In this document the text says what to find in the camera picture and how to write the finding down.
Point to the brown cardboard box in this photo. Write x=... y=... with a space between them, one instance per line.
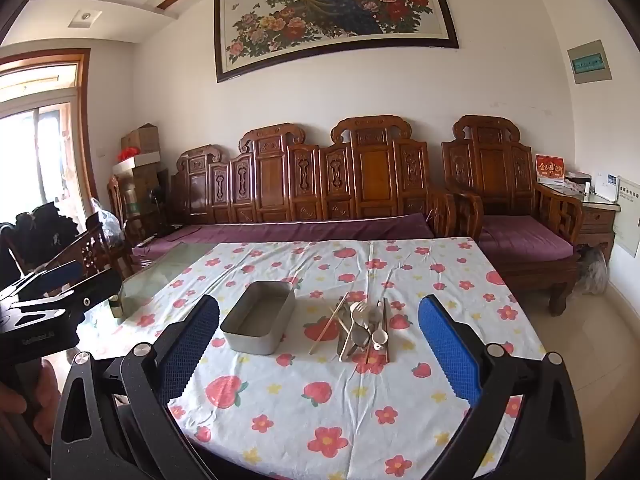
x=142 y=139

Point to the clear plastic bag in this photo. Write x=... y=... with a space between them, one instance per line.
x=107 y=225

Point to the red artificial flowers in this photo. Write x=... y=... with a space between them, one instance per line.
x=129 y=153

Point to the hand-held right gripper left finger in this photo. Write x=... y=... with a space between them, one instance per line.
x=192 y=345

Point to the long purple sofa cushion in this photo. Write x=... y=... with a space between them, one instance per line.
x=300 y=232

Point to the wooden dining chair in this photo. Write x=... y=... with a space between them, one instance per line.
x=95 y=255

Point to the light wooden chopstick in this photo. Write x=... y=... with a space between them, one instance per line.
x=336 y=316
x=328 y=324

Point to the white ceramic spoon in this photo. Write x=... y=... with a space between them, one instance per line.
x=378 y=342

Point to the rectangular metal tin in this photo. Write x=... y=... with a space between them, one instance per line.
x=240 y=341

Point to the person's left hand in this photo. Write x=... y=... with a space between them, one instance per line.
x=50 y=385

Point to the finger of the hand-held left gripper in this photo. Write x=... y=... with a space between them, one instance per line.
x=57 y=275
x=97 y=290

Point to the carved wooden sofa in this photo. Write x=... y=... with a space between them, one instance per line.
x=272 y=175

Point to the white flat box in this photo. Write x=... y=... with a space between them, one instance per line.
x=145 y=161

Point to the floral strawberry tablecloth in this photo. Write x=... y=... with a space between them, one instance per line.
x=320 y=410

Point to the white wall panel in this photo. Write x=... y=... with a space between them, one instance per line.
x=627 y=220

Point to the purple armchair cushion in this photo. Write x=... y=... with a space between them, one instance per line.
x=520 y=240

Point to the grey electrical wall box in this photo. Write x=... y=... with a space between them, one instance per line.
x=590 y=62

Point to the recessed ceiling light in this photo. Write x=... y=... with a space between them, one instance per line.
x=85 y=16

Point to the grey fluffy duster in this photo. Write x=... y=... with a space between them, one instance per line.
x=592 y=270

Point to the wooden framed glass door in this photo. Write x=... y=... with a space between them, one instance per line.
x=45 y=135

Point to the black bag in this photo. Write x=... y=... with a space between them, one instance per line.
x=42 y=230

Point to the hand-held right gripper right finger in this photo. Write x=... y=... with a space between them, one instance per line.
x=447 y=355

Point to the dark wooden chopstick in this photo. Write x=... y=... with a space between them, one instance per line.
x=387 y=345
x=383 y=320

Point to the framed peacock flower painting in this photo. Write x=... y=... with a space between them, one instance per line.
x=325 y=15

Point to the wooden side table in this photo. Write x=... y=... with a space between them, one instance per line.
x=597 y=225

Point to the stainless steel spoon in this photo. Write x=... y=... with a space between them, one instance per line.
x=359 y=336

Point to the beige plastic fork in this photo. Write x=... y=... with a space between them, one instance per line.
x=358 y=312

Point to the carved wooden armchair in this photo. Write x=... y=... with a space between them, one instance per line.
x=492 y=170

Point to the white tabletop device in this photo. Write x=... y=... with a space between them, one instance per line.
x=606 y=186

